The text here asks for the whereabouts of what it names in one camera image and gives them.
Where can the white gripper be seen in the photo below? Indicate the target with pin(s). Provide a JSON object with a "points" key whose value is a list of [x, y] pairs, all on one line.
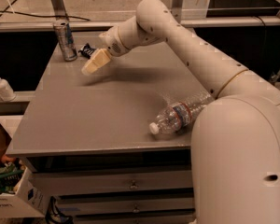
{"points": [[111, 43]]}

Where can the dark blue rxbar wrapper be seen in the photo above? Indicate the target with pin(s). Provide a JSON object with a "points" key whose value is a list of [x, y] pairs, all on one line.
{"points": [[87, 50]]}

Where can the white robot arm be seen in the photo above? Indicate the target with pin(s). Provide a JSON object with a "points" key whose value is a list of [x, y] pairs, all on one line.
{"points": [[235, 141]]}

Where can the silver blue redbull can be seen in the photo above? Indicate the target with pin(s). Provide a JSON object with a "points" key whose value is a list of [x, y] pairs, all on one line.
{"points": [[65, 39]]}

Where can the grey drawer cabinet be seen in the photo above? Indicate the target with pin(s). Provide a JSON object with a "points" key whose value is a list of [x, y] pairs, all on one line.
{"points": [[87, 143]]}

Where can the clear plastic water bottle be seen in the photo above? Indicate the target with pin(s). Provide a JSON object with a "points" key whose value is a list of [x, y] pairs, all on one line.
{"points": [[180, 114]]}

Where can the white pump dispenser bottle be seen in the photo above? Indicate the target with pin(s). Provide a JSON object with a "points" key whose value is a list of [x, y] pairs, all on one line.
{"points": [[6, 92]]}

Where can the green snack bags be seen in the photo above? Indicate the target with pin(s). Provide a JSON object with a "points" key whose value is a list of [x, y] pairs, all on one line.
{"points": [[10, 176]]}

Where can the white cardboard box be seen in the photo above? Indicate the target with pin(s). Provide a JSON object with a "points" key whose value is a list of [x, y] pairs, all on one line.
{"points": [[18, 197]]}

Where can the grey metal rail frame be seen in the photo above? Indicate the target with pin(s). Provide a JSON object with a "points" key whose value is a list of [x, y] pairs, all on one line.
{"points": [[39, 15]]}

